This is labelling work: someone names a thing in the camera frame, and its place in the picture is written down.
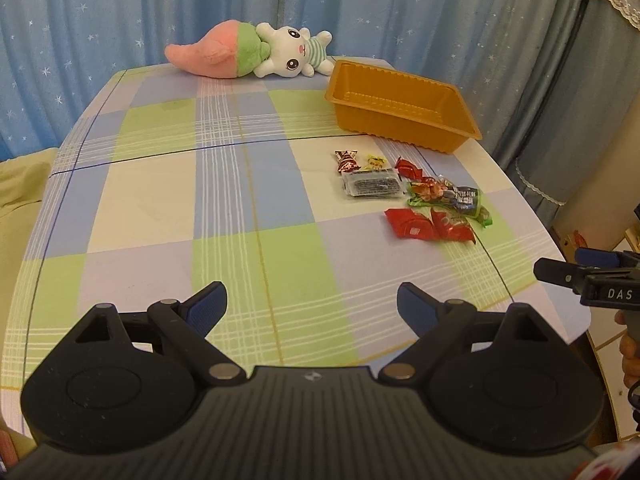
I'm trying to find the clear black seaweed packet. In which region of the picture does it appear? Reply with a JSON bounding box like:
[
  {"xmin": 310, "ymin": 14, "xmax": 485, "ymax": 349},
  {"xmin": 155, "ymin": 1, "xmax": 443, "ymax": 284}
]
[{"xmin": 342, "ymin": 169, "xmax": 402, "ymax": 197}]

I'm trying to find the grey lace-trimmed curtain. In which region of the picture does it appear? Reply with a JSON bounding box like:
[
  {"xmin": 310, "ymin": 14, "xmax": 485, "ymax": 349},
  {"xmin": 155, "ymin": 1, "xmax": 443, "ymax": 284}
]
[{"xmin": 495, "ymin": 0, "xmax": 639, "ymax": 226}]

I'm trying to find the small yellow candy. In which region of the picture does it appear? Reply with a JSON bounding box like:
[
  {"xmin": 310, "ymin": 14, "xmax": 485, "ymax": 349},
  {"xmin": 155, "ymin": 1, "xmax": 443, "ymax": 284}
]
[{"xmin": 364, "ymin": 155, "xmax": 390, "ymax": 171}]

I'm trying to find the blue star curtain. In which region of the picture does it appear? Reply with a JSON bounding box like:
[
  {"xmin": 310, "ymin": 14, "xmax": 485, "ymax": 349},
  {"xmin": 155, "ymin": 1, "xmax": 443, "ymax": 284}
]
[{"xmin": 0, "ymin": 0, "xmax": 591, "ymax": 162}]

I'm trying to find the orange plastic tray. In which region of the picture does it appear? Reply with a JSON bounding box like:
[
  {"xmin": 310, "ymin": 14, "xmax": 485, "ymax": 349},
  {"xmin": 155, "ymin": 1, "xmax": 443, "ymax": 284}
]
[{"xmin": 326, "ymin": 60, "xmax": 482, "ymax": 154}]

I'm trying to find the red foil candy wrapper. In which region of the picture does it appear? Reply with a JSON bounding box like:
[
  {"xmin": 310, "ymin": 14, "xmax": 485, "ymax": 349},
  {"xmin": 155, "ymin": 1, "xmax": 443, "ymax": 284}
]
[{"xmin": 431, "ymin": 208, "xmax": 476, "ymax": 244}]

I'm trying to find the pale green cushion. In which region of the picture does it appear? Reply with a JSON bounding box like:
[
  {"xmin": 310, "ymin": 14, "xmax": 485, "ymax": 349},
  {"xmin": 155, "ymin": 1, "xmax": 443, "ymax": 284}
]
[{"xmin": 0, "ymin": 146, "xmax": 61, "ymax": 340}]

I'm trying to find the red crinkled candy wrapper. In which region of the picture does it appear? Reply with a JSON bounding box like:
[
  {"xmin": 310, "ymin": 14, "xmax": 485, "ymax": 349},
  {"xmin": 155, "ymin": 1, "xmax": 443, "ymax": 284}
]
[{"xmin": 384, "ymin": 208, "xmax": 439, "ymax": 242}]

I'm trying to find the person's right hand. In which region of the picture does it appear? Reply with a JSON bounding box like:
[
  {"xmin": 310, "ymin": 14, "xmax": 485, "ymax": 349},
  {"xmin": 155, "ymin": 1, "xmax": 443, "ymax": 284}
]
[{"xmin": 620, "ymin": 330, "xmax": 640, "ymax": 389}]

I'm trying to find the green candy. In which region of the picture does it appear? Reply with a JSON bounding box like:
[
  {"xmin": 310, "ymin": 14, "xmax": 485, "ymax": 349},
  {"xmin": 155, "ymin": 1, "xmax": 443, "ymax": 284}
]
[{"xmin": 408, "ymin": 177, "xmax": 457, "ymax": 207}]

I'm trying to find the white bunny carrot plush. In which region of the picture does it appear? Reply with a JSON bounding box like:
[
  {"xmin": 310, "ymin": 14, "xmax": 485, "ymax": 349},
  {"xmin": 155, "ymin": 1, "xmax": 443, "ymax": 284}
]
[{"xmin": 165, "ymin": 20, "xmax": 335, "ymax": 79}]

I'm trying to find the red white candy wrapper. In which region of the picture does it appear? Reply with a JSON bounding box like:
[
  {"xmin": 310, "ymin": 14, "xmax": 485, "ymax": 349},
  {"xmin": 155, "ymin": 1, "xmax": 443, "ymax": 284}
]
[{"xmin": 334, "ymin": 150, "xmax": 361, "ymax": 174}]

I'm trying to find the checkered pastel tablecloth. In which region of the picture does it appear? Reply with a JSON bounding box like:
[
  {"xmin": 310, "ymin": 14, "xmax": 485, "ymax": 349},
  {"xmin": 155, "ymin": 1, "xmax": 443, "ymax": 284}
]
[{"xmin": 1, "ymin": 65, "xmax": 591, "ymax": 432}]

